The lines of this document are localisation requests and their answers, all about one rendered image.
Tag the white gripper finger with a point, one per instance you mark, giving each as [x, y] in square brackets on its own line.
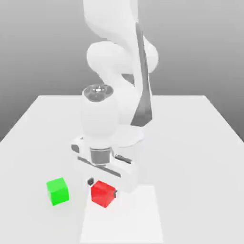
[90, 181]
[115, 194]

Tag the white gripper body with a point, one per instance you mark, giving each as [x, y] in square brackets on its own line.
[125, 177]

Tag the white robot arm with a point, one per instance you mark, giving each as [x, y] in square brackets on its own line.
[99, 118]

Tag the small red cube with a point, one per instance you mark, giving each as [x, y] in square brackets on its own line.
[102, 194]

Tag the small green cube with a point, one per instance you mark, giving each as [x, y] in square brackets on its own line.
[58, 191]

